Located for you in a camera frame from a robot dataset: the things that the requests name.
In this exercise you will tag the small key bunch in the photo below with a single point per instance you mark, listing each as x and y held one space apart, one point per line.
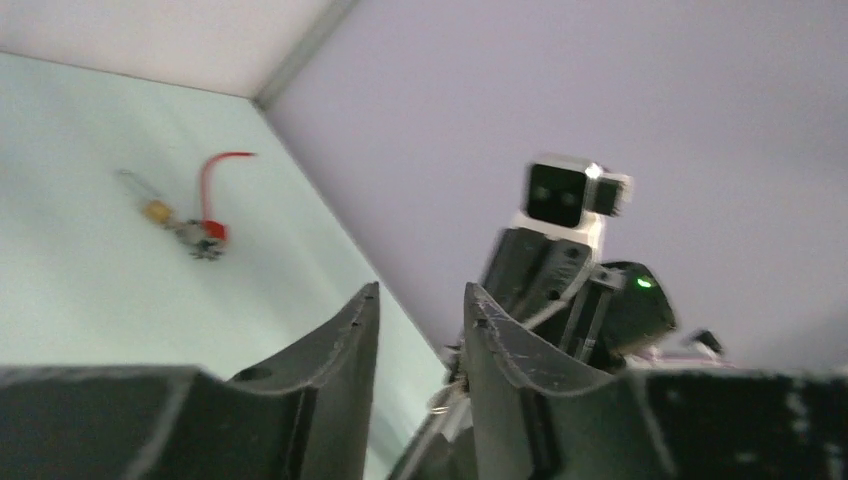
201 243

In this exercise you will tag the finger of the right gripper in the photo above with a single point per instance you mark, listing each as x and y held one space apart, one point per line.
441 448

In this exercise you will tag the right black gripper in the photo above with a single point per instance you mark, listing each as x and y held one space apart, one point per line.
554 288

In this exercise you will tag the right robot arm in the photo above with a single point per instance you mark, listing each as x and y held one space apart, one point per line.
610 315

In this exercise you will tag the small brass padlock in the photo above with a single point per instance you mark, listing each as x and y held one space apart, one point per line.
150 200

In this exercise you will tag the red cable seal open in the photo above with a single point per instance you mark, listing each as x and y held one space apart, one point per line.
212 226

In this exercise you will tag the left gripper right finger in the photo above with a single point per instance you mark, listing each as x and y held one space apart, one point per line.
540 414

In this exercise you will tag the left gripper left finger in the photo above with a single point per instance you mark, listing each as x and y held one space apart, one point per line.
302 413

